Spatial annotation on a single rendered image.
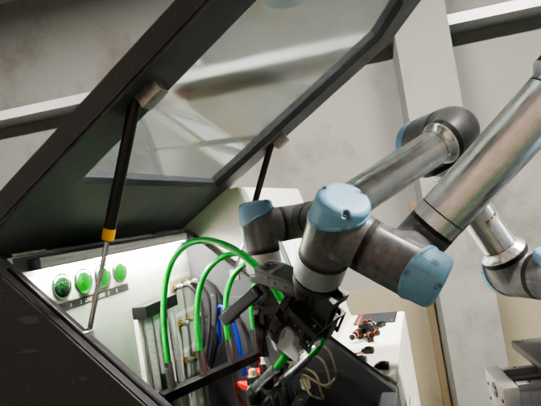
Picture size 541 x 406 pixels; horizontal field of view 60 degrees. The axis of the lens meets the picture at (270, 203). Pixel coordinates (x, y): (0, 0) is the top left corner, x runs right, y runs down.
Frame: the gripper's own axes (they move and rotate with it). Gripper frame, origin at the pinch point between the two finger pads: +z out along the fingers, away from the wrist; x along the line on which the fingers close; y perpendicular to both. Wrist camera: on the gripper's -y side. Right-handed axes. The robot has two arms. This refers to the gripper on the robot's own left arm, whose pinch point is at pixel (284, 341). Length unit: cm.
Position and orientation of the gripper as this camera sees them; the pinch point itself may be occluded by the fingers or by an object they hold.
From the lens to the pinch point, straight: 86.9
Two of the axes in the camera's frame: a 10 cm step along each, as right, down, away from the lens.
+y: 6.5, 5.6, -5.1
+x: 7.4, -3.3, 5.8
